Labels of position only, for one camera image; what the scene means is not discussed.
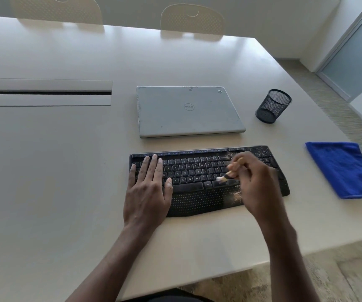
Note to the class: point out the cream perforated chair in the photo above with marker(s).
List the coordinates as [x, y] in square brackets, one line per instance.
[192, 20]
[56, 9]

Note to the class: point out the person's right forearm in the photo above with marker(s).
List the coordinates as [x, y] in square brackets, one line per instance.
[291, 273]

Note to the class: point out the small wooden brush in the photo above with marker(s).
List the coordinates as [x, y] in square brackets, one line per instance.
[236, 161]

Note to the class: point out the person's black clothing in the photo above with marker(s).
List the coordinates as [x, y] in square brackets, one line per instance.
[174, 295]

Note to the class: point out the silver laptop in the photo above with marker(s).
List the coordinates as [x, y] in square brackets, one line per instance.
[181, 114]

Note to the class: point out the person's left forearm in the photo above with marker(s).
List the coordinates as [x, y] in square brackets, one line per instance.
[105, 267]

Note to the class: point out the black keyboard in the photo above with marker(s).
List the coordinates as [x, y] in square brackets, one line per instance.
[200, 191]

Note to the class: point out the person's right hand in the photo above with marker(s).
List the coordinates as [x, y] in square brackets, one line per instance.
[259, 188]

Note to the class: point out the frosted glass door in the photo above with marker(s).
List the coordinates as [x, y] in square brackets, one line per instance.
[351, 53]

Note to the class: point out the person's left hand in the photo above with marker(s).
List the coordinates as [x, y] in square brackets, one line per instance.
[148, 194]

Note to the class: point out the blue microfibre cloth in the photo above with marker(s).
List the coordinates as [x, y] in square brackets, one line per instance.
[341, 169]

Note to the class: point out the black mesh pen holder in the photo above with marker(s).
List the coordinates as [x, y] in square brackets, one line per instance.
[273, 106]

